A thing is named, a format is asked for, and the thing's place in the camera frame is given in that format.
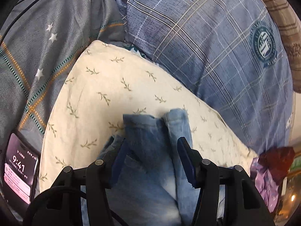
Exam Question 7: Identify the blue denim pants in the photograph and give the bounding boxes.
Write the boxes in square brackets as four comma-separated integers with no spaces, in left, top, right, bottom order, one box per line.
[81,108,227,226]

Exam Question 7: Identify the purple floral cloth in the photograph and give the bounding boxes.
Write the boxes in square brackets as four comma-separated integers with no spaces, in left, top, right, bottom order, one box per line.
[250,157,281,213]

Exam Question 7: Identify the dark red cloth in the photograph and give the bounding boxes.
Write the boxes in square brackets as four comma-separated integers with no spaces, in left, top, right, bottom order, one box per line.
[258,146,295,185]

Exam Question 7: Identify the black smartphone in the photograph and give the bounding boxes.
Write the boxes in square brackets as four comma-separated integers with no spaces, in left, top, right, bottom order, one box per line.
[4,133,39,205]

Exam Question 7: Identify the cream leaf-print pillow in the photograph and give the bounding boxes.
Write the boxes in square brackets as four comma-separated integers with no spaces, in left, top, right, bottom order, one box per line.
[39,41,256,191]

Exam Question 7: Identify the blue plaid pillow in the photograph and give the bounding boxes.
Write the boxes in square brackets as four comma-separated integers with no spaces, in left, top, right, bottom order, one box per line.
[116,0,293,153]

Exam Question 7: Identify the grey star-print blanket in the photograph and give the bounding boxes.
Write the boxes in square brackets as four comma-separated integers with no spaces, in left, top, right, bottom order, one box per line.
[0,0,128,160]

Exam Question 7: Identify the brown striped pillow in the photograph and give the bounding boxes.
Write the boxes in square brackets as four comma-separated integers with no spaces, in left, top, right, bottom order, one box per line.
[262,0,301,93]

